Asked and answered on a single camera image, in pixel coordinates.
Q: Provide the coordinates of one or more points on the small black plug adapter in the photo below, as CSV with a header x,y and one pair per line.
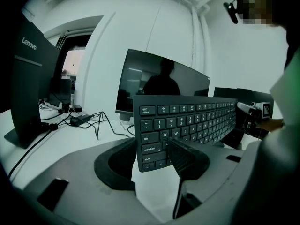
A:
x,y
78,108

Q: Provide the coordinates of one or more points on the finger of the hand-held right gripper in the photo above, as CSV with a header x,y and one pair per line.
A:
x,y
243,107

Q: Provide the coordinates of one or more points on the black monitor with logo back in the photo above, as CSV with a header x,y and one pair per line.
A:
x,y
28,83

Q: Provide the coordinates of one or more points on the black monitor with square base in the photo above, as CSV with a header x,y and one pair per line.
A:
x,y
234,92

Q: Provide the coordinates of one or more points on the black keyboard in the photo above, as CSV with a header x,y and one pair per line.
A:
x,y
187,123

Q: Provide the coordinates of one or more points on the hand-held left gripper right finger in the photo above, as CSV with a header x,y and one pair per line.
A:
x,y
185,160

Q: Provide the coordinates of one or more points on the black power adapter brick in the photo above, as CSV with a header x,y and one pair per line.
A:
x,y
79,120

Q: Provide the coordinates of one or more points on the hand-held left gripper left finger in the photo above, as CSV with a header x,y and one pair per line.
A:
x,y
117,163

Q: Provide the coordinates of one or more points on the black head-worn camera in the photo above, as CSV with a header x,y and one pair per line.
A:
x,y
231,12

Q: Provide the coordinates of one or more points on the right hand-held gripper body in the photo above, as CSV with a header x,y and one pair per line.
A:
x,y
263,110

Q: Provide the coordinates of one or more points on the person's right forearm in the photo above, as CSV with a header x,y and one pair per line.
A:
x,y
272,124

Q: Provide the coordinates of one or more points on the white wall pipe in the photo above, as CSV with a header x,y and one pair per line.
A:
x,y
199,43

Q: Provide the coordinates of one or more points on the black computer monitor dark screen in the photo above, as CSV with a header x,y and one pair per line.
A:
x,y
150,78

